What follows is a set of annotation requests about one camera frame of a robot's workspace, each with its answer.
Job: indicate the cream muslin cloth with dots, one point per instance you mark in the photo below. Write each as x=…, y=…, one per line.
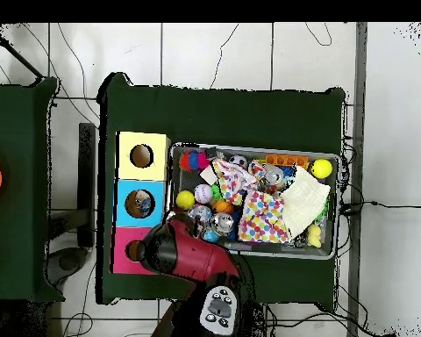
x=305, y=200

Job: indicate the wooden box with three holes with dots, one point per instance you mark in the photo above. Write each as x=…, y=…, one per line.
x=126, y=210

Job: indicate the green covered side table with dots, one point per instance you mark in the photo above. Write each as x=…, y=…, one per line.
x=21, y=210

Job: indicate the yellow smiley ball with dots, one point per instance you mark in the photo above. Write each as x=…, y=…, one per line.
x=185, y=199

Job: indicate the silver and blue can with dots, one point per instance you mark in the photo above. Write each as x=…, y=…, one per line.
x=222, y=223

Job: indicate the white baseball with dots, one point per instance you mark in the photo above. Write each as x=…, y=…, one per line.
x=203, y=194

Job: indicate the black flat panel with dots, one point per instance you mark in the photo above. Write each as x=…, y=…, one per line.
x=87, y=182

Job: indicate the shallow clear bin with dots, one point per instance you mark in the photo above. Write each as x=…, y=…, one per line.
x=295, y=251

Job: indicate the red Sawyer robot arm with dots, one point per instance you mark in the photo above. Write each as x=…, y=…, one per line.
x=189, y=256

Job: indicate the yellow rubber duck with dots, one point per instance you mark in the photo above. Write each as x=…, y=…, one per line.
x=313, y=236

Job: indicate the large polka dot cloth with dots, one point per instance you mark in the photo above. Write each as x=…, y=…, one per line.
x=263, y=217

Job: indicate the grey floor stand base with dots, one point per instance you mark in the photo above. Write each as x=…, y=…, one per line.
x=67, y=261

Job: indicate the crushed silver can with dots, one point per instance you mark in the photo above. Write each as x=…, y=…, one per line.
x=274, y=175

